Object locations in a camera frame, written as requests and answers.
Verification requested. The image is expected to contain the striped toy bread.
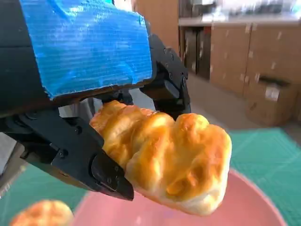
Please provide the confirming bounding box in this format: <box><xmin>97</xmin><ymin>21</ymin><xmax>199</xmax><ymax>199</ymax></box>
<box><xmin>89</xmin><ymin>100</ymin><xmax>233</xmax><ymax>216</ymax></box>

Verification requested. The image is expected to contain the round toy bread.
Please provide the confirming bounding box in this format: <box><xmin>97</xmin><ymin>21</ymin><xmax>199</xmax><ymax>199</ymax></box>
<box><xmin>9</xmin><ymin>199</ymin><xmax>75</xmax><ymax>226</ymax></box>

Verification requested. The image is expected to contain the pink bowl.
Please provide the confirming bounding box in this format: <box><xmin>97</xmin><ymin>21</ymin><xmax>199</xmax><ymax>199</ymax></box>
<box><xmin>70</xmin><ymin>168</ymin><xmax>287</xmax><ymax>226</ymax></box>

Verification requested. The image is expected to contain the plain cardboard box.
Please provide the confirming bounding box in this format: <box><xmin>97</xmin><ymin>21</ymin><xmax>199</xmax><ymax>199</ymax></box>
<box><xmin>210</xmin><ymin>22</ymin><xmax>301</xmax><ymax>97</ymax></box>

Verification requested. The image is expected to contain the green cutting mat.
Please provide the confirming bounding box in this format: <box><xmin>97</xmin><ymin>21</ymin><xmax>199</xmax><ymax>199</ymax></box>
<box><xmin>0</xmin><ymin>127</ymin><xmax>301</xmax><ymax>226</ymax></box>

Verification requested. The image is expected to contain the cardboard box with logo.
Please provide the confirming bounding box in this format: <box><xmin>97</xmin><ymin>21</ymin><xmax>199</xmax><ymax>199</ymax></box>
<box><xmin>244</xmin><ymin>74</ymin><xmax>301</xmax><ymax>127</ymax></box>

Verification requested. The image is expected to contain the black cabinet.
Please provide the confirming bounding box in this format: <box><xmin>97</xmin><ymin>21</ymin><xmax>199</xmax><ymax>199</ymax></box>
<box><xmin>180</xmin><ymin>25</ymin><xmax>211</xmax><ymax>81</ymax></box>

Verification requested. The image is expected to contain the white countertop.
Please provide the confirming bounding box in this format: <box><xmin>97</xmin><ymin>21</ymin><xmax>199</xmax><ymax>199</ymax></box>
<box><xmin>178</xmin><ymin>16</ymin><xmax>301</xmax><ymax>26</ymax></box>

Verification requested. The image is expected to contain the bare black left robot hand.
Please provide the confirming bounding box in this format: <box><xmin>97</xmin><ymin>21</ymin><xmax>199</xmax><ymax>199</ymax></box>
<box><xmin>0</xmin><ymin>0</ymin><xmax>192</xmax><ymax>201</ymax></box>

